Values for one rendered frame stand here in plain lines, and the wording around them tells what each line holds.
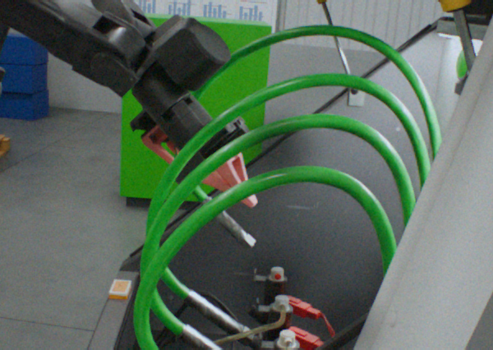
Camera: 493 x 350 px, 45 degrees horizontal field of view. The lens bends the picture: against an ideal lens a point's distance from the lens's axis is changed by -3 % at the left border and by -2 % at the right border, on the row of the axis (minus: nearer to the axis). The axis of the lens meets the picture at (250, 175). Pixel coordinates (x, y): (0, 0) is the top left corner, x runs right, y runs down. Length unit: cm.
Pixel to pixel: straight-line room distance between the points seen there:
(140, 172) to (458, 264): 394
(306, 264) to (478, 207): 84
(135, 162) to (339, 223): 317
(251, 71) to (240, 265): 299
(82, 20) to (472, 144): 50
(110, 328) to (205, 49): 47
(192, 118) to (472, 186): 46
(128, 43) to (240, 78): 333
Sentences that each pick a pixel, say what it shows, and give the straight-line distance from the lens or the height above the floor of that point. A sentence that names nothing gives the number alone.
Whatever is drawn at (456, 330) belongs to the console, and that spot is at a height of 130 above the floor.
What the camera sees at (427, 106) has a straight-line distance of 78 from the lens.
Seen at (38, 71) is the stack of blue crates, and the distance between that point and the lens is 713.
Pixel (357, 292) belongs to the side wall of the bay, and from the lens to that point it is 119.
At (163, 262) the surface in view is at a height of 122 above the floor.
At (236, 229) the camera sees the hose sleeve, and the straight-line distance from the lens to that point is 89.
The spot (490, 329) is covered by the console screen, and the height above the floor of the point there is 132.
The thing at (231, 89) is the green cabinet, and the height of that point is 87.
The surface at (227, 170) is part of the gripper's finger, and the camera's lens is 73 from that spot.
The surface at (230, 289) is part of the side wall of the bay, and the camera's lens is 116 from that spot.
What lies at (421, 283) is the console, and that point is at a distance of 37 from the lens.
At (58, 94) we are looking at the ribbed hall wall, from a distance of 791.
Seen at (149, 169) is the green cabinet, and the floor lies 29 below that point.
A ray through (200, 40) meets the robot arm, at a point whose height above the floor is 140.
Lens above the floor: 144
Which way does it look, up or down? 16 degrees down
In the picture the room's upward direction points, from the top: 5 degrees clockwise
